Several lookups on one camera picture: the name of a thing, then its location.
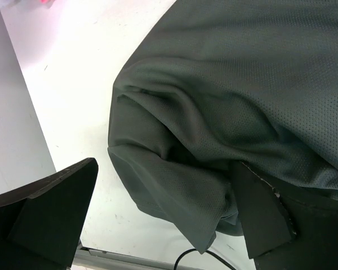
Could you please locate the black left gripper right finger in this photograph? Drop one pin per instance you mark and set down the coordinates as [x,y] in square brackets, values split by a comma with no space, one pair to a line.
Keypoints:
[265,222]

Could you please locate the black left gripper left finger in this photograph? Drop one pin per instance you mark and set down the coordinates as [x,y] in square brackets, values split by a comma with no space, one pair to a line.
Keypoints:
[41,222]

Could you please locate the dark grey t shirt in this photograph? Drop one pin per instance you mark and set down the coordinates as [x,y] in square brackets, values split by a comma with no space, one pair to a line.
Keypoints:
[216,83]

